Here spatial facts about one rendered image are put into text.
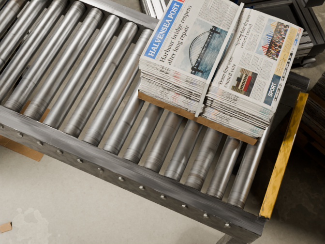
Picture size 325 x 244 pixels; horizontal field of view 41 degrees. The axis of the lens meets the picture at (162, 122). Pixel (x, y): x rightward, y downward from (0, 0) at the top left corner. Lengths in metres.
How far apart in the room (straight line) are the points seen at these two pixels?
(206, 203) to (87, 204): 0.92
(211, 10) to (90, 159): 0.53
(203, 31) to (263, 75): 0.20
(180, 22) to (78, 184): 1.10
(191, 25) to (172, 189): 0.45
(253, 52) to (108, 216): 1.12
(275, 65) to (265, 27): 0.12
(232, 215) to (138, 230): 0.84
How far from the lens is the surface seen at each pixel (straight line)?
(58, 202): 2.06
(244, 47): 1.20
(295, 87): 1.47
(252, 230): 1.24
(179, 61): 1.14
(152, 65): 1.14
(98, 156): 1.26
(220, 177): 1.26
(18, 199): 2.10
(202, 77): 1.12
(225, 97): 1.14
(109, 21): 1.49
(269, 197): 1.26
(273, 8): 2.44
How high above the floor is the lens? 1.97
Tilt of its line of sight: 64 degrees down
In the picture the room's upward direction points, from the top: 11 degrees clockwise
